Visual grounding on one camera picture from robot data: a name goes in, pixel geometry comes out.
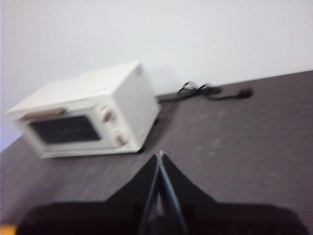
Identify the black power cable with plug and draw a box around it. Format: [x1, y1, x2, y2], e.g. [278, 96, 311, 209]
[157, 82, 254, 103]

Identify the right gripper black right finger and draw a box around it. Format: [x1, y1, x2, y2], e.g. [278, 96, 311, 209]
[160, 154, 309, 235]

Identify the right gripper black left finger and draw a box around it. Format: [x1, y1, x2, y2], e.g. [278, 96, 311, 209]
[16, 154, 161, 235]

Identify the beige oven knob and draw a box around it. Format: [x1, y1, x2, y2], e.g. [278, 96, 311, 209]
[112, 131, 128, 145]
[99, 106, 114, 123]

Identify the white toaster oven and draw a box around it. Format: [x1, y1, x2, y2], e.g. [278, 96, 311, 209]
[6, 60, 161, 159]

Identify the glass oven door with handle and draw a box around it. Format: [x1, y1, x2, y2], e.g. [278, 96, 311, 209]
[14, 107, 105, 157]

